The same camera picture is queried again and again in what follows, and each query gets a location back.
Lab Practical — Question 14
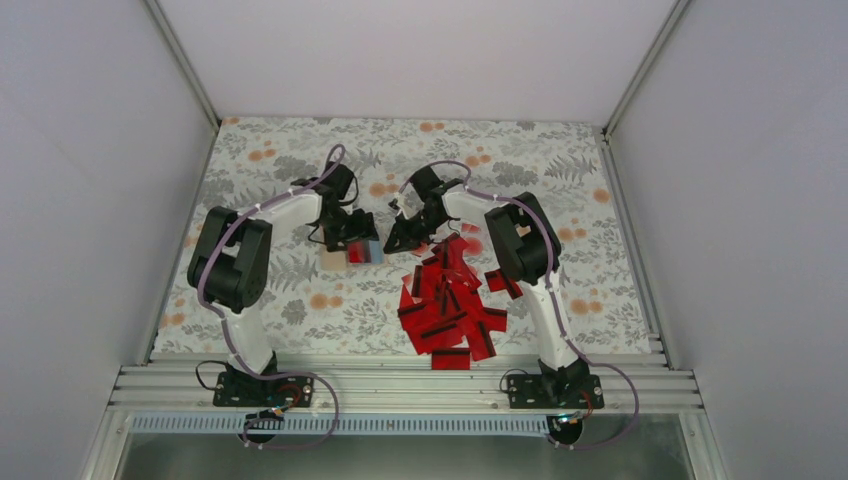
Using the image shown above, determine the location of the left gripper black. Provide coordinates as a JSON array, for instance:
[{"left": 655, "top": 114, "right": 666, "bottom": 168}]
[{"left": 318, "top": 208, "right": 378, "bottom": 252}]

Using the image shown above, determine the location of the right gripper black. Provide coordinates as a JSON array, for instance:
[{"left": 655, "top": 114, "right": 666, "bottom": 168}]
[{"left": 384, "top": 207, "right": 447, "bottom": 255}]

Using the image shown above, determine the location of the red card pile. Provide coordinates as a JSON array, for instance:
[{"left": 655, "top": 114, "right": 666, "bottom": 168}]
[
  {"left": 421, "top": 278, "right": 480, "bottom": 349},
  {"left": 346, "top": 240, "right": 372, "bottom": 265},
  {"left": 397, "top": 301, "right": 439, "bottom": 339},
  {"left": 484, "top": 269, "right": 523, "bottom": 300},
  {"left": 431, "top": 348, "right": 472, "bottom": 370}
]

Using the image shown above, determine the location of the beige card holder wallet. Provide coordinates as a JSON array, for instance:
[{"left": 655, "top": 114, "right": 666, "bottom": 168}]
[{"left": 320, "top": 240, "right": 385, "bottom": 272}]

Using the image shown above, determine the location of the red card bottom pile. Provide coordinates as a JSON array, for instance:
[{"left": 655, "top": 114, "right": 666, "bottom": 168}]
[{"left": 431, "top": 348, "right": 472, "bottom": 370}]

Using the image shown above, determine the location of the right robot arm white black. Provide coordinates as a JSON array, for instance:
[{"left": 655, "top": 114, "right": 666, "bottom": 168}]
[{"left": 384, "top": 164, "right": 590, "bottom": 407}]

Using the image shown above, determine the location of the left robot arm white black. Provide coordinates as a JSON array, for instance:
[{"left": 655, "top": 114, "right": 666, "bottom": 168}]
[{"left": 187, "top": 161, "right": 381, "bottom": 405}]

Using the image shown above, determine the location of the clear card red dot right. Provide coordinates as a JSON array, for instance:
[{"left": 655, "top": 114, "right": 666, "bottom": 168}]
[{"left": 460, "top": 223, "right": 484, "bottom": 256}]

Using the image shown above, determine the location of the red card lower right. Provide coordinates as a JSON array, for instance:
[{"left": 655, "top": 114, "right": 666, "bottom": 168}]
[{"left": 465, "top": 322, "right": 497, "bottom": 362}]

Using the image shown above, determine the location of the floral patterned table mat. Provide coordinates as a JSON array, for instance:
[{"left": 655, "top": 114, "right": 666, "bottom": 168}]
[{"left": 153, "top": 116, "right": 650, "bottom": 355}]

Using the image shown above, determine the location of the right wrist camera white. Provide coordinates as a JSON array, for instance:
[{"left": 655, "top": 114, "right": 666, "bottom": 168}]
[{"left": 389, "top": 188, "right": 415, "bottom": 219}]

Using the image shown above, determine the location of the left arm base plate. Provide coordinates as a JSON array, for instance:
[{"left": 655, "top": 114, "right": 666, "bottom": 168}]
[{"left": 212, "top": 371, "right": 314, "bottom": 408}]

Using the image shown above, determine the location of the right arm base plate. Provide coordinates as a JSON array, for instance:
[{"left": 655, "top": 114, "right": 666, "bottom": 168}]
[{"left": 501, "top": 373, "right": 605, "bottom": 410}]

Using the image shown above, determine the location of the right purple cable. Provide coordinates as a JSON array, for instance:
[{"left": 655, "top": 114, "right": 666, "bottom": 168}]
[{"left": 397, "top": 158, "right": 643, "bottom": 453}]

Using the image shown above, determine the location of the aluminium rail frame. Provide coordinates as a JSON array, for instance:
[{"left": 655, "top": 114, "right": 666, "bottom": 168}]
[{"left": 108, "top": 353, "right": 704, "bottom": 414}]

